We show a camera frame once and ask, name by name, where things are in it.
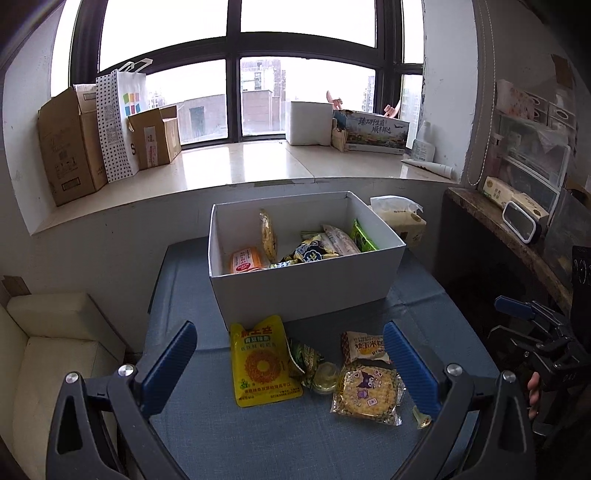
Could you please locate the white framed mirror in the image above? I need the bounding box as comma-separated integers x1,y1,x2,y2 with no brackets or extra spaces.
502,201,540,244

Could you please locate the person right hand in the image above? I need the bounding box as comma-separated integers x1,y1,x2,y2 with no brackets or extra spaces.
527,372,540,420

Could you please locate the white bottle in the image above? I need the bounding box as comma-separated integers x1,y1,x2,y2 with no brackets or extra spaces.
411,121,436,162

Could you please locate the tissue pack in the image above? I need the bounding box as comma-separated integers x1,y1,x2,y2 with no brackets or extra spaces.
370,195,427,248

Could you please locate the white tube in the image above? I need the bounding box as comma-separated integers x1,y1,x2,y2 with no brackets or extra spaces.
402,158,455,180

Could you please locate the blue tablecloth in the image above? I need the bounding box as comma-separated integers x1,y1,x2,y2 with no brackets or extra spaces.
144,239,498,479

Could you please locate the orange cake snack packet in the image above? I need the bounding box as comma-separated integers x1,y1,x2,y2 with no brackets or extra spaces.
229,246,263,274

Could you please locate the yellow blue snack bag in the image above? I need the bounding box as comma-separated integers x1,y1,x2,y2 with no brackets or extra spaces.
270,233,339,268

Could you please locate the wooden side shelf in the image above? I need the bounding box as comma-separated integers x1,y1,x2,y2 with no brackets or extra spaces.
445,187,573,314

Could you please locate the yellow corn snack pouch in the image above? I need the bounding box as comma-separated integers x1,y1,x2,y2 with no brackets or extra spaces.
229,315,304,408

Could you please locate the large brown cardboard box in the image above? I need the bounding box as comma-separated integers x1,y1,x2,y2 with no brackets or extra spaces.
37,84,107,206

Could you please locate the white cardboard storage box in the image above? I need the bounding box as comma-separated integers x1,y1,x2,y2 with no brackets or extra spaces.
208,191,406,327

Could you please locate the cream sofa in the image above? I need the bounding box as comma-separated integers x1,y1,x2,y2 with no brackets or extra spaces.
1,293,125,479

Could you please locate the green snack packet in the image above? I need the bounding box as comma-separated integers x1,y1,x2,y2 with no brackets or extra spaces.
349,219,379,252

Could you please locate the round cookie clear packet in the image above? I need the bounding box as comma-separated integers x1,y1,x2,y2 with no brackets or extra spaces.
331,362,405,426

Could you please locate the dotted white paper bag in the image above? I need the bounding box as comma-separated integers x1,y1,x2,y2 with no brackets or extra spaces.
96,58,152,183

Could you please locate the printed mushroom gift box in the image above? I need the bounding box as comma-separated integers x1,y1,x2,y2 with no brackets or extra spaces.
342,110,410,155

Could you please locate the jelly cup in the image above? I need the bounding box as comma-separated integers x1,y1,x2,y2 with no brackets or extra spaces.
311,362,339,395

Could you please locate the pink beige snack packet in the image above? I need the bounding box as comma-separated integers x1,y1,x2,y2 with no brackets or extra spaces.
322,224,360,256

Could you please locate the rice cake snack packet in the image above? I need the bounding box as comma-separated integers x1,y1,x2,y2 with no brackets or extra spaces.
341,331,391,364

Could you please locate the small open cardboard box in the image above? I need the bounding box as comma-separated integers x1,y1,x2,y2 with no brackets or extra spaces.
128,105,181,170

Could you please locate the beige tea box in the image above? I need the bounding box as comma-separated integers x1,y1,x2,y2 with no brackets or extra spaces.
482,176,549,224

